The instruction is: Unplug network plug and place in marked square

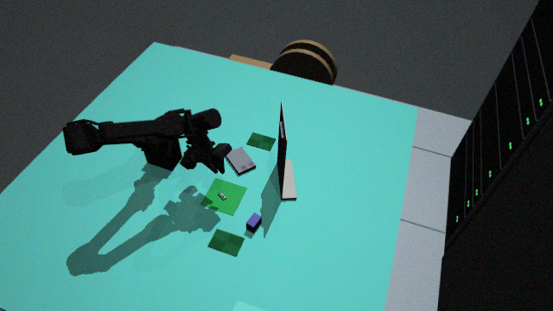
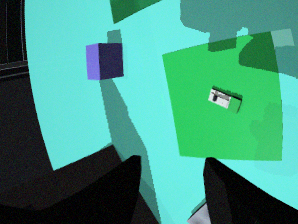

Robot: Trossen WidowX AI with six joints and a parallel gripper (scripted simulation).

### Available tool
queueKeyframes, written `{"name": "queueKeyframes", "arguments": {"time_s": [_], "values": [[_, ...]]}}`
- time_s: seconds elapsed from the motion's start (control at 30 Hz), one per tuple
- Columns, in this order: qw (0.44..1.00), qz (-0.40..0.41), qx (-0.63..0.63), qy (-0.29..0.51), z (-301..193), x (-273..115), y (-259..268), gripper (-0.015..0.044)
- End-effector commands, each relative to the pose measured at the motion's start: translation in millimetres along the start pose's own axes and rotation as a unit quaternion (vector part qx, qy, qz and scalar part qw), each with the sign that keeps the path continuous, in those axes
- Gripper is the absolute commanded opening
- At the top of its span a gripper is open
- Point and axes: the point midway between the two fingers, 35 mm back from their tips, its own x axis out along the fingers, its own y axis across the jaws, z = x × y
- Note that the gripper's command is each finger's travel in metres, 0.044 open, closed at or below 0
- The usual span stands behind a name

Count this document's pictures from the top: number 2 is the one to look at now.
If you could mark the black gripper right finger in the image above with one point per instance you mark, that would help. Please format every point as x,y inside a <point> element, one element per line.
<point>232,199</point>

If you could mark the dark navy block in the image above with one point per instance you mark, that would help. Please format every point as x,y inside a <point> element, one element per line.
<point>104,60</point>

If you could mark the grey flat box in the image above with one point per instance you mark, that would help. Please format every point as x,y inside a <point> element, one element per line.
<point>201,216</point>

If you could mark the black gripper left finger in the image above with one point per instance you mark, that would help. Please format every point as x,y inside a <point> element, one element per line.
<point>110,200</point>

